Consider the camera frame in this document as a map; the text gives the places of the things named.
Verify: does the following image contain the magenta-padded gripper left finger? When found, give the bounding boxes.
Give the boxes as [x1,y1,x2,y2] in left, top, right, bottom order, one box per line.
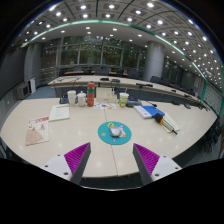
[41,142,92,186]

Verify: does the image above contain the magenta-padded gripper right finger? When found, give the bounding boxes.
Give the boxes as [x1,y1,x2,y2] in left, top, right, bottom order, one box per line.
[131,142,184,187]

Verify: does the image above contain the silver grey computer mouse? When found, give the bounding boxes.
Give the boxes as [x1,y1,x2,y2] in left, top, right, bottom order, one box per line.
[109,125,122,138]

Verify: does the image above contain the round teal cartoon mouse pad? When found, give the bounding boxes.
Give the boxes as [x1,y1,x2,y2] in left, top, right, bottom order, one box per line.
[97,120,133,146]

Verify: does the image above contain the pale green notebook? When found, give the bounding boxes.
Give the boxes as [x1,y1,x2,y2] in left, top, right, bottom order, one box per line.
[161,112,182,133]

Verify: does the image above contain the red and white calendar sheet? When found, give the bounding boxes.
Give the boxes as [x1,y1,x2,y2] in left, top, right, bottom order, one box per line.
[25,115,50,147]

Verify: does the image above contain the blue and white book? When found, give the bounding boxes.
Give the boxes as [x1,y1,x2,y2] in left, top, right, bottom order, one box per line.
[133,105,166,120]

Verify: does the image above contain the pale green paper document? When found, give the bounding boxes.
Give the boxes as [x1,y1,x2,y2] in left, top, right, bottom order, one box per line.
[48,103,71,122]

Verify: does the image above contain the white lidded mug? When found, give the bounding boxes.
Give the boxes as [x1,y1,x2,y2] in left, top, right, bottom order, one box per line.
[76,90,88,108]

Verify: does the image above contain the white paper cup stack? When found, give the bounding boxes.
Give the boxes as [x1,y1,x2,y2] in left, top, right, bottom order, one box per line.
[67,89,77,107]

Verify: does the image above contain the colourful sticker sheet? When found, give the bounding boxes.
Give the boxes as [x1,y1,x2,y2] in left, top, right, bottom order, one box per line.
[93,101,118,111]

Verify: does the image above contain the green and white paper cup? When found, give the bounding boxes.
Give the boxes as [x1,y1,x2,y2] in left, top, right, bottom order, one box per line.
[118,92,130,108]

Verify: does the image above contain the red thermos bottle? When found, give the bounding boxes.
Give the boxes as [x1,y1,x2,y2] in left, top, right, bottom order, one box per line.
[86,81,96,108]

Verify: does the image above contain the white cardboard box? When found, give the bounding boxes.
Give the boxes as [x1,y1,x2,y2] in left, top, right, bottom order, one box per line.
[95,87,118,104]

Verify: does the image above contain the long curved conference desk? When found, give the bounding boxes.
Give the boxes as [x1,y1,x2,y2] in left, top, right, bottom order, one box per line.
[47,74,202,102]

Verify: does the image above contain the white standing panel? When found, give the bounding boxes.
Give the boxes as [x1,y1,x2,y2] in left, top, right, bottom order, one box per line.
[29,78,37,95]

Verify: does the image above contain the grey box appliance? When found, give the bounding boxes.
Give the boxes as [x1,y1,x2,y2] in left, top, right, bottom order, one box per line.
[16,83,31,100]

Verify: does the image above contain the dark office chairs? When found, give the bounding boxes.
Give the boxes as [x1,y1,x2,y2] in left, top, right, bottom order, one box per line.
[58,64,175,88]

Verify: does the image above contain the ceiling lights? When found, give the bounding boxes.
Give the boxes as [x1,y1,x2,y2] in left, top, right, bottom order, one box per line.
[13,1,224,88]

